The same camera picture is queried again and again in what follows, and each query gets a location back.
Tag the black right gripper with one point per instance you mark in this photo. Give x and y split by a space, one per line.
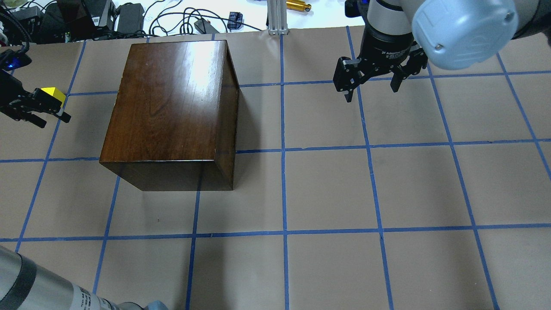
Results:
386 48

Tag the aluminium frame post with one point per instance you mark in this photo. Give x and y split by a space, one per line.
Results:
277 17

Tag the yellow cube block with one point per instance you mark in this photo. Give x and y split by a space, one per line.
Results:
55 93

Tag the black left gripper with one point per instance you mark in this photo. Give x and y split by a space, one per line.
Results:
9 87

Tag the gold cylindrical tool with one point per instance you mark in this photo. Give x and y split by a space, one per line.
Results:
298 5

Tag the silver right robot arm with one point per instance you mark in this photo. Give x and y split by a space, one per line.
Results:
455 34

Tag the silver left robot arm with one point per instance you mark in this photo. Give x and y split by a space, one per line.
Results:
25 285

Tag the dark wooden drawer cabinet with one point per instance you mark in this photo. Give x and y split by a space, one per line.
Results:
173 125

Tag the black laptop power brick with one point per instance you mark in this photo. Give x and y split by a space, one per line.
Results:
130 18

